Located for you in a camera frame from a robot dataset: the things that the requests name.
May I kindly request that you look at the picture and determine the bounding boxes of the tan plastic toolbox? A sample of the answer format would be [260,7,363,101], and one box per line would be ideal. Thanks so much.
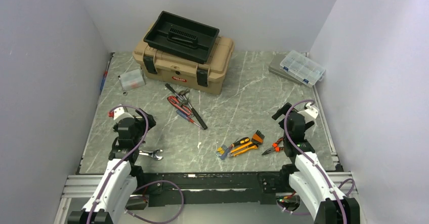
[132,36,235,95]

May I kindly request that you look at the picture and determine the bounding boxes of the black tool tray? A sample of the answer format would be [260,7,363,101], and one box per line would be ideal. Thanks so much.
[143,11,220,64]

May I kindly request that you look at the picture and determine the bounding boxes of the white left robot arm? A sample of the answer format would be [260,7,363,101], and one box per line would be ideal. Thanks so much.
[66,105,156,223]

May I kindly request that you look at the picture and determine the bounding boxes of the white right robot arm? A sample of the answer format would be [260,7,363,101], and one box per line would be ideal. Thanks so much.
[272,100,361,223]

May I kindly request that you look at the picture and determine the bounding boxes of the silver combination wrench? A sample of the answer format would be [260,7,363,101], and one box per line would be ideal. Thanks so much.
[139,149,163,161]

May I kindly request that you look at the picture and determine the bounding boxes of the orange black utility knife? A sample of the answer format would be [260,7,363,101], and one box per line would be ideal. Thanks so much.
[228,137,261,157]

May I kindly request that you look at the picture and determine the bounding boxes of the small clear screw box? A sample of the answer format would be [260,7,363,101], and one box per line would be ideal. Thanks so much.
[118,69,146,92]

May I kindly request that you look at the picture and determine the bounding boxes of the red black utility knife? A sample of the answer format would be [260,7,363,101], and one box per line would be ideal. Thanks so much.
[167,96,194,117]

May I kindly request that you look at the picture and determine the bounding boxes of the blue red screwdriver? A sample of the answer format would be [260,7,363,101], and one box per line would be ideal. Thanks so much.
[176,110,202,128]

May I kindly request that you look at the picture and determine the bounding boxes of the clear compartment organizer box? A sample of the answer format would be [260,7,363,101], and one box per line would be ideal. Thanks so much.
[280,50,326,87]

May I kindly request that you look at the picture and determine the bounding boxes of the grey flat case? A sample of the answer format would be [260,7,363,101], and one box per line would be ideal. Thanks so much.
[268,52,302,84]

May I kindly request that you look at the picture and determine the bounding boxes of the small claw hammer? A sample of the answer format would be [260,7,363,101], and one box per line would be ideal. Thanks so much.
[178,89,190,105]

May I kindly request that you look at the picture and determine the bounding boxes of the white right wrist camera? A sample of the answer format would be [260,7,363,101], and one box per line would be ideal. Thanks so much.
[298,102,319,122]

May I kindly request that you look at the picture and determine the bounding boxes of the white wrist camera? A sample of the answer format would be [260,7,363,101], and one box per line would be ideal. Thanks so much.
[298,102,319,122]
[108,105,133,122]

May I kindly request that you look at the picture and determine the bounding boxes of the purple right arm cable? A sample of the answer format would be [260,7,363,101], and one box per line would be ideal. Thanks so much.
[276,99,356,224]

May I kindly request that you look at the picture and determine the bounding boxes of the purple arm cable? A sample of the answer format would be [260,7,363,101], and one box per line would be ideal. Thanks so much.
[85,105,185,224]
[276,99,356,224]

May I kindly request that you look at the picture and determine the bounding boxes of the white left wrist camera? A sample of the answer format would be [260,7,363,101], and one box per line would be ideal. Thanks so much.
[108,105,133,122]

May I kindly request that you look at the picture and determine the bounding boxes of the orange handled pliers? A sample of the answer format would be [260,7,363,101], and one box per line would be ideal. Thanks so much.
[262,137,284,156]

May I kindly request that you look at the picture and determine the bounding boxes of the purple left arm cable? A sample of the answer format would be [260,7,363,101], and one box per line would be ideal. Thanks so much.
[85,105,185,224]

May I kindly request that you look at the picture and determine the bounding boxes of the large black-handled hammer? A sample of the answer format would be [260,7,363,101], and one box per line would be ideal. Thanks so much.
[164,83,208,130]

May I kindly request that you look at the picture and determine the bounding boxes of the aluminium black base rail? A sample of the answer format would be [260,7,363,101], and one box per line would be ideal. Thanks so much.
[53,170,368,224]

